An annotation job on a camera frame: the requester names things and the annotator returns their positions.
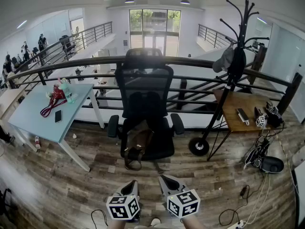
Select black oval case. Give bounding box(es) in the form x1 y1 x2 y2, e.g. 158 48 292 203
261 156 285 174

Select dark curved metal railing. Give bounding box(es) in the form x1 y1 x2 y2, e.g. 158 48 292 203
7 55 303 119

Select glass entrance doors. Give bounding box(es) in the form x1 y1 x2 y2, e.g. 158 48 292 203
129 8 182 57

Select person's left forearm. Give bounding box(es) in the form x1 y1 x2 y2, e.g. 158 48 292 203
111 219 134 229

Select white desk with black edge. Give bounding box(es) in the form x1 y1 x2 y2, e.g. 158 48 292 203
291 167 305 229

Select tangled cable bundle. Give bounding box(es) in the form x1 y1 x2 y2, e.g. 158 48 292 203
239 129 271 170

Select person's grey clothing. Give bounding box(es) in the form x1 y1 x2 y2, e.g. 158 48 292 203
133 224 184 229

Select white and black power bank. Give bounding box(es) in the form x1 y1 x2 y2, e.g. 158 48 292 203
236 108 250 126

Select red pouch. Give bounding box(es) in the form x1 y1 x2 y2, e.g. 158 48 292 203
52 84 67 100

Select short dark balcony railing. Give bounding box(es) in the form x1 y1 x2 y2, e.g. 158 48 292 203
197 24 236 49

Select long dark balcony railing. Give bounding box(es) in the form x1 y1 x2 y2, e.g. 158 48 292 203
14 21 113 73

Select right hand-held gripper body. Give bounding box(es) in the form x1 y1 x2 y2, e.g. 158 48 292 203
159 174 201 219

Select black floor object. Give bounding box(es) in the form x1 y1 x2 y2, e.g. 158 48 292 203
0 187 12 217

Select black coat rack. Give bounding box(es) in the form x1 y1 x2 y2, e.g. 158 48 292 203
188 0 270 156

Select white floor cable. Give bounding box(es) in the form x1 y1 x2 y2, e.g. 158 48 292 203
243 173 271 226

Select black hanging garment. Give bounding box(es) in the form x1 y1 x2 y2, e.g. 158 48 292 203
227 46 247 81

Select brown leather bag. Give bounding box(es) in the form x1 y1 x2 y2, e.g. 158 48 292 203
123 119 155 171

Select red lanyard strap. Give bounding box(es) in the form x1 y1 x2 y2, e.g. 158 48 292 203
40 96 68 118

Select thin black looped cable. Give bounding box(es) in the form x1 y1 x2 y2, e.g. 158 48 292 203
91 208 109 229

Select black mesh office chair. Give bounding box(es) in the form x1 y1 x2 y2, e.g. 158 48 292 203
107 48 185 174

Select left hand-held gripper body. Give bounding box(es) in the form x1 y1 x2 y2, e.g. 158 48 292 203
106 179 141 222

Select white power strip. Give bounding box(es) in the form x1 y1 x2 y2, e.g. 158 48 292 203
227 219 245 229

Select person's right forearm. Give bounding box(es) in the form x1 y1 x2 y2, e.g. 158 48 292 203
181 215 205 229

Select light wooden desk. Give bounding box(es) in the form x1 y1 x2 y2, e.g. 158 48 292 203
0 87 27 126

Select light blue table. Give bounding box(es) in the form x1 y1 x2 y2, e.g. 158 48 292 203
8 83 105 173

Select spare hand-held gripper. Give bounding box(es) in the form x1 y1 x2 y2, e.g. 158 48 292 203
265 101 284 128
254 106 269 128

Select white rounded object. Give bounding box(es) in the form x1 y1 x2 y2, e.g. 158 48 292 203
292 146 305 167

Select distant black office chair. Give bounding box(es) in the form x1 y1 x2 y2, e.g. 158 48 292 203
59 34 77 59

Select black floor cable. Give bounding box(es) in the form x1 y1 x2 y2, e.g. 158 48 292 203
218 185 265 226

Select grey cap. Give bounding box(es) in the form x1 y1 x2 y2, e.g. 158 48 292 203
212 45 235 73

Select wooden side table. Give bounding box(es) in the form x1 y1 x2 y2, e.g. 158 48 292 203
206 89 285 162

